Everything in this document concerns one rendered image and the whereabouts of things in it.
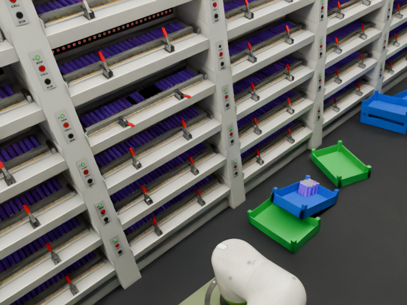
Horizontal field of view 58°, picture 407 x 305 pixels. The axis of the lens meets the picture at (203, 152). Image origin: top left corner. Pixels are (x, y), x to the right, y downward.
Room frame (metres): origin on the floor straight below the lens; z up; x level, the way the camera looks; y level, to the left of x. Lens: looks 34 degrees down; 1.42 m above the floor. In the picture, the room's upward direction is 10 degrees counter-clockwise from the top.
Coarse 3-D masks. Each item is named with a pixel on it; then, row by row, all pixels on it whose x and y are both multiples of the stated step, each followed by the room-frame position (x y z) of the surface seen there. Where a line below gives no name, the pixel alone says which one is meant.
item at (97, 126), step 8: (192, 80) 1.46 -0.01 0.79; (200, 80) 1.48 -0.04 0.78; (176, 88) 1.41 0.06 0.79; (160, 96) 1.37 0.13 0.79; (136, 104) 1.32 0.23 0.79; (144, 104) 1.32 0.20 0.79; (120, 112) 1.28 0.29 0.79; (128, 112) 1.28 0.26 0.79; (104, 120) 1.23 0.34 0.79; (112, 120) 1.24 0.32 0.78; (88, 128) 1.20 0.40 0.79; (96, 128) 1.21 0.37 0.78
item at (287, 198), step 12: (276, 192) 1.38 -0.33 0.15; (288, 192) 1.45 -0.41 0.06; (324, 192) 1.44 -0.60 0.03; (336, 192) 1.38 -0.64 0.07; (276, 204) 1.35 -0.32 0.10; (288, 204) 1.29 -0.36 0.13; (300, 204) 1.35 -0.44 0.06; (312, 204) 1.35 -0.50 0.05; (324, 204) 1.31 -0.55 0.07; (300, 216) 1.22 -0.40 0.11
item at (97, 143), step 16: (176, 64) 1.58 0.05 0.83; (192, 64) 1.59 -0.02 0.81; (208, 80) 1.49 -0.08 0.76; (192, 96) 1.39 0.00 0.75; (144, 112) 1.31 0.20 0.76; (160, 112) 1.30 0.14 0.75; (176, 112) 1.36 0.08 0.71; (112, 128) 1.22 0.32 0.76; (128, 128) 1.22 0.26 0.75; (144, 128) 1.27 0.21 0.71; (96, 144) 1.14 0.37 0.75; (112, 144) 1.19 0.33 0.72
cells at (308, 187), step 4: (304, 180) 1.50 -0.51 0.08; (308, 180) 1.50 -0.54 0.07; (312, 180) 1.51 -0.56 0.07; (300, 184) 1.47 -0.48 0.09; (304, 184) 1.46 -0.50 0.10; (308, 184) 1.46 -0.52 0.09; (312, 184) 1.46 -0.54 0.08; (316, 184) 1.47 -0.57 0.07; (300, 188) 1.46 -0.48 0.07; (304, 188) 1.45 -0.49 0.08; (308, 188) 1.44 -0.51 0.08; (312, 188) 1.45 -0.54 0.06; (316, 188) 1.47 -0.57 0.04; (300, 192) 1.46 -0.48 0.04; (304, 192) 1.44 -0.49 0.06; (308, 192) 1.43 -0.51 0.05; (312, 192) 1.45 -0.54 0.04; (316, 192) 1.46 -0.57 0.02; (304, 196) 1.43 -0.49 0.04; (308, 196) 1.43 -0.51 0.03
